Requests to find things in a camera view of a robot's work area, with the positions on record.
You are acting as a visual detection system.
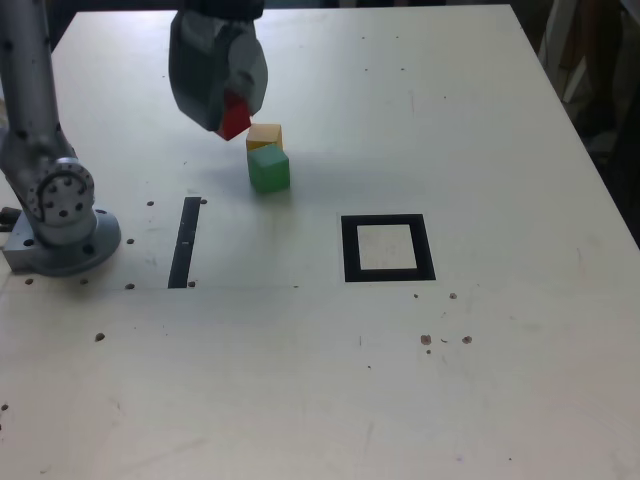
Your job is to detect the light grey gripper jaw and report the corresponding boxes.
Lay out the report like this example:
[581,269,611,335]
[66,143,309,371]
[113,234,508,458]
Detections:
[227,22,270,117]

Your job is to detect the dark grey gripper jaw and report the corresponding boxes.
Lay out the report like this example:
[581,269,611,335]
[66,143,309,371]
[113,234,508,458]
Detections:
[168,10,232,134]

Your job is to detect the red cube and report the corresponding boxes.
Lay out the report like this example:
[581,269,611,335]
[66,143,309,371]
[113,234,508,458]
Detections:
[218,92,253,142]

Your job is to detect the yellow cube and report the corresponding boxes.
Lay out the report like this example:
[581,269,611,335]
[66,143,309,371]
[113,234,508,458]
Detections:
[245,123,284,152]

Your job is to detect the green cube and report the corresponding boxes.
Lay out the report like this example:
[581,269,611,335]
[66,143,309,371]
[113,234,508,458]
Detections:
[247,144,291,195]

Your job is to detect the black tape square outline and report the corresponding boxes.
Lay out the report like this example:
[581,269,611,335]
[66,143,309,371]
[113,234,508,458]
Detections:
[340,213,437,284]

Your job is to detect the black tape strip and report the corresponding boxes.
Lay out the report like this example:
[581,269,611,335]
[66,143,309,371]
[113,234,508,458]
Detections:
[167,196,202,290]

